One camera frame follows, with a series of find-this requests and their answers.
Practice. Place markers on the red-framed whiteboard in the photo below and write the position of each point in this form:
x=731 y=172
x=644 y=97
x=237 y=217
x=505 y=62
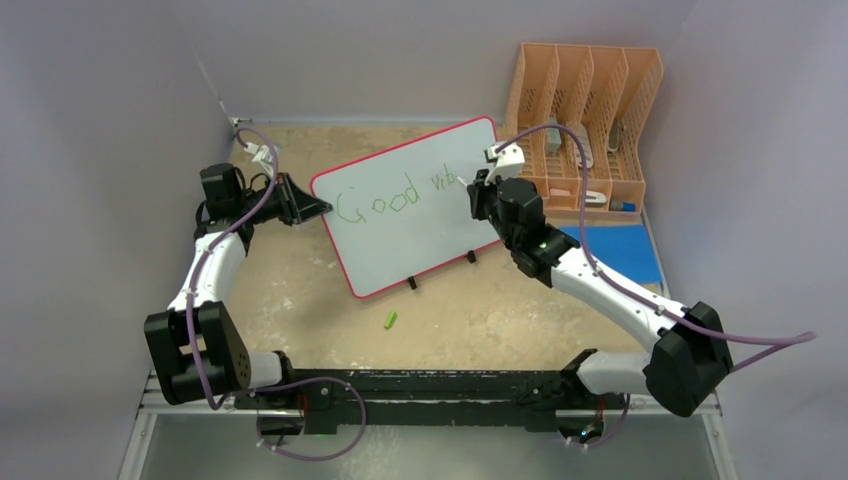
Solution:
x=400 y=212

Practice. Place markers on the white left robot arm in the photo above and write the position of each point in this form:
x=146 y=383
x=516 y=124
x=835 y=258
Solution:
x=194 y=345

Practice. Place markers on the green staples box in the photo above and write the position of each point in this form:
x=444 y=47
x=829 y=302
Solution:
x=553 y=139

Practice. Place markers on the small blue grey cylinder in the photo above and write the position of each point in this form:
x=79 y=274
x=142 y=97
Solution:
x=622 y=206

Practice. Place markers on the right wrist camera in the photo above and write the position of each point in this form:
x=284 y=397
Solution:
x=505 y=160

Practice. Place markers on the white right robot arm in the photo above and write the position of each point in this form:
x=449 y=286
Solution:
x=685 y=355

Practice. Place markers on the green marker cap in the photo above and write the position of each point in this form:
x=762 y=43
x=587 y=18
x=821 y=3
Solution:
x=390 y=320

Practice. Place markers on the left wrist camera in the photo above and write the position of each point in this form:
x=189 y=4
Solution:
x=263 y=156

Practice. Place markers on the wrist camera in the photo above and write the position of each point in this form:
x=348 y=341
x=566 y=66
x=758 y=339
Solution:
x=263 y=156
x=505 y=160

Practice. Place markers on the orange plastic desk organizer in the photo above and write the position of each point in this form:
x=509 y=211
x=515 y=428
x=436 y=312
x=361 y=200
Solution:
x=590 y=85

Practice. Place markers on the white oval tape dispenser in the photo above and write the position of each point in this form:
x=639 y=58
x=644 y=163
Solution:
x=583 y=136

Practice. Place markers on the white clip in tray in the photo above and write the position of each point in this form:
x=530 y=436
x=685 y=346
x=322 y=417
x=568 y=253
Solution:
x=595 y=199

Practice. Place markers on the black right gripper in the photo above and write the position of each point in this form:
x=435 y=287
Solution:
x=479 y=191

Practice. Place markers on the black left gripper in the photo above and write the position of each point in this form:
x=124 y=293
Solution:
x=296 y=206

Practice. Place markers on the blue notebook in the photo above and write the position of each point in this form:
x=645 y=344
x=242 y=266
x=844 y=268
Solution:
x=627 y=249

